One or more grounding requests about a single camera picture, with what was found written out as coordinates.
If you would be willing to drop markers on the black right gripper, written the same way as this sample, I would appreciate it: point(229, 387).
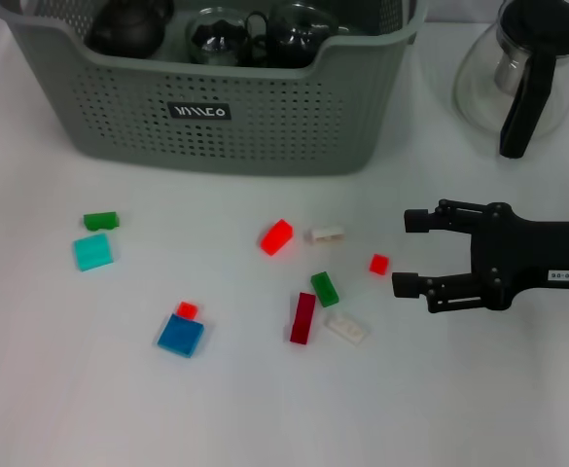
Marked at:
point(517, 255)

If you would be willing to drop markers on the green studded brick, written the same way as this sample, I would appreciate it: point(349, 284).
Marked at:
point(324, 289)

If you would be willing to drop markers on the dark red long brick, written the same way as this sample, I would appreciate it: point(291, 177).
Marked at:
point(302, 318)

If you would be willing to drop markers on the small red brick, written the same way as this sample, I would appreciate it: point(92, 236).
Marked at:
point(187, 310)
point(379, 265)

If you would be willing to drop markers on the blue square brick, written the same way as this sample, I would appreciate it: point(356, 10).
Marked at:
point(181, 335)

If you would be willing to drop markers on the grey perforated storage bin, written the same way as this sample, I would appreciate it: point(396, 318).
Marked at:
point(264, 121)

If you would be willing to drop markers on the white hollow brick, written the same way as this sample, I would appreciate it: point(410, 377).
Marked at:
point(327, 236)

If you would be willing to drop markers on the white flat studded plate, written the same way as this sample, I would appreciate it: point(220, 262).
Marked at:
point(346, 328)

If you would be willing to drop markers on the orange-red sloped brick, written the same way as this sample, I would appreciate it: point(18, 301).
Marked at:
point(275, 237)

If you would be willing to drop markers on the green sloped brick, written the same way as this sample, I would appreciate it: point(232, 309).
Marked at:
point(100, 221)

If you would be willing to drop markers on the cyan sloped brick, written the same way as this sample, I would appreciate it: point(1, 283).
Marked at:
point(93, 252)

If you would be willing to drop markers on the black teapot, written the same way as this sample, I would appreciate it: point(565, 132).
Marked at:
point(128, 29)

